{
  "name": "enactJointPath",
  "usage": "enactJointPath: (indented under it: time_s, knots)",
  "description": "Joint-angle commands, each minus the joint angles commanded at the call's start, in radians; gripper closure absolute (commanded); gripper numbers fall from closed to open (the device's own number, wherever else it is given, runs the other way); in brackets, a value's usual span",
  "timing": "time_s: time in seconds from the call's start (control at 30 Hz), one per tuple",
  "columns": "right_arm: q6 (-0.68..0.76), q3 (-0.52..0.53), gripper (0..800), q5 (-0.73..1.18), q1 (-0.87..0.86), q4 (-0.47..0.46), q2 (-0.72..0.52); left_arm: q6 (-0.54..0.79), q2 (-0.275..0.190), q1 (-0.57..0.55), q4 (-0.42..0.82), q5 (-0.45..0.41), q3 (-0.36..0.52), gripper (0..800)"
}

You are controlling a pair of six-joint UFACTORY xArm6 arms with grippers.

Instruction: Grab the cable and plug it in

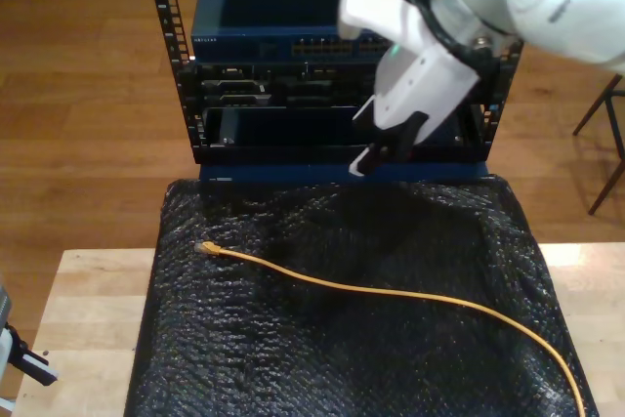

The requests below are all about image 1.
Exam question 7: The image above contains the yellow network cable clear plug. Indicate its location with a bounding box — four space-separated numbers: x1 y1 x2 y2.
193 240 586 413

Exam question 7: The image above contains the flat blue device box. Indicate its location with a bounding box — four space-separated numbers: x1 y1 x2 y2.
198 160 494 185

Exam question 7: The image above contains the black rack server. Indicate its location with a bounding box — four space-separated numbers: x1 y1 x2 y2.
192 61 499 108

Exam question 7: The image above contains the dark wooden chair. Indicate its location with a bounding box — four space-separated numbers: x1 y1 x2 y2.
573 72 625 216

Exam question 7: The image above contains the black bubble wrap mat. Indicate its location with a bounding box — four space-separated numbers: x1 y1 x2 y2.
122 175 601 417

